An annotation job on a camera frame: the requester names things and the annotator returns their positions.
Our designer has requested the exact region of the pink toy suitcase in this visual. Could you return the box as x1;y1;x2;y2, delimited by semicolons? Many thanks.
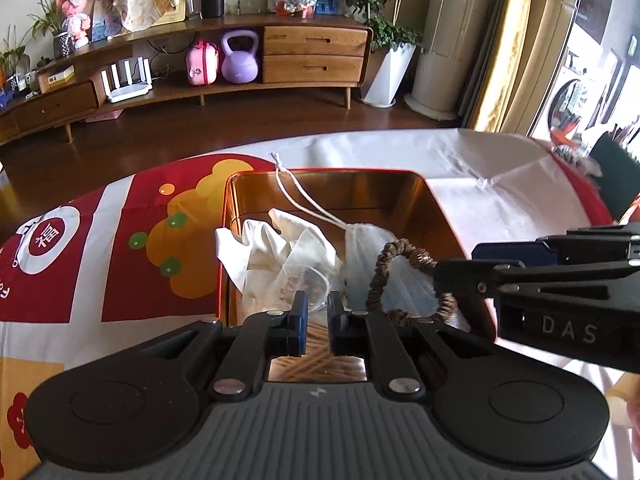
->
186;39;221;86

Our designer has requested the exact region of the yellow curtain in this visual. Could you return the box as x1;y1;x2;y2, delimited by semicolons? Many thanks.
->
467;0;537;134

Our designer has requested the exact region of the white router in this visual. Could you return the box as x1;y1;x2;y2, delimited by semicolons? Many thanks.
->
101;58;153;104

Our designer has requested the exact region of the pink doll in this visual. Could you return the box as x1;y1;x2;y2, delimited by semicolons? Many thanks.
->
56;0;94;44

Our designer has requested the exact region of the beige standing air conditioner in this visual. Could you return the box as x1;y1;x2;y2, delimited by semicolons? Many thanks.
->
405;0;516;122

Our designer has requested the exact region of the potted orchid plant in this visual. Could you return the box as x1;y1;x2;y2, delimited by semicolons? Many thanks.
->
30;0;77;59

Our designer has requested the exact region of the blue picture box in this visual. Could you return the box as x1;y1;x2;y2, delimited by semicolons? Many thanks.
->
90;0;124;43

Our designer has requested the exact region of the small potted plant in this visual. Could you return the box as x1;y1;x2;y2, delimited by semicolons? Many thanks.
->
0;25;32;92

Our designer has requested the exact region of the white mesh drawstring bag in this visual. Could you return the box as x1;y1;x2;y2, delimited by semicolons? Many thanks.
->
270;152;442;319

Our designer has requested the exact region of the washing machine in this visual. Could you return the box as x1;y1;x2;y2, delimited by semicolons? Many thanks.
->
547;65;622;147

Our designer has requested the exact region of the dark wide cabinet drawer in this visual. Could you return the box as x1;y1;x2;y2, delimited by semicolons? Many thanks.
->
12;82;99;132

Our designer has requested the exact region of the clear plastic bag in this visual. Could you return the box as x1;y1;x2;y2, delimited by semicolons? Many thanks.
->
272;264;332;314

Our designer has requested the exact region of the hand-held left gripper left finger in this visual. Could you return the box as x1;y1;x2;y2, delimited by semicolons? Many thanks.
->
135;291;309;402

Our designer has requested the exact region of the printed tablecloth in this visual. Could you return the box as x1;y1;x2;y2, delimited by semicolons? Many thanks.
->
0;127;618;480

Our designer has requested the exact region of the brown scrunchie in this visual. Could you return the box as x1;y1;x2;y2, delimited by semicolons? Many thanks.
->
366;239;458;329

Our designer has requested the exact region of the wooden cabinet drawer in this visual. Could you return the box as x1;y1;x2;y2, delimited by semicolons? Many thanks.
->
263;55;365;85
263;26;369;57

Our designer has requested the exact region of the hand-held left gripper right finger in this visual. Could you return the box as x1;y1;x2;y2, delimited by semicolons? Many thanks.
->
326;292;501;401

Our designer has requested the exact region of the wooden TV cabinet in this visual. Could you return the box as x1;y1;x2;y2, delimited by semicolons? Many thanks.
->
0;12;374;147

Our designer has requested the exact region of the dark green bag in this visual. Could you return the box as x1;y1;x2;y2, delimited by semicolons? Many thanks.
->
590;132;640;222

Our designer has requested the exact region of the purple kettlebell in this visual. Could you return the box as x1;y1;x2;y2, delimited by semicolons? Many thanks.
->
221;30;261;84

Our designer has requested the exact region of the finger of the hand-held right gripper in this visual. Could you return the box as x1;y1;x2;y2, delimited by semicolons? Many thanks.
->
432;257;640;301
471;222;640;267

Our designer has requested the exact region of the white tall planter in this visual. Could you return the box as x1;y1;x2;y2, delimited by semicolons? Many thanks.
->
361;42;417;109

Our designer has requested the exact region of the small cardboard box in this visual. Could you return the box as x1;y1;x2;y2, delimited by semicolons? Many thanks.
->
37;65;76;94

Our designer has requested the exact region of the white cloth pouch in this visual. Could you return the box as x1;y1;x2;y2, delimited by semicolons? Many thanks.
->
215;207;347;312

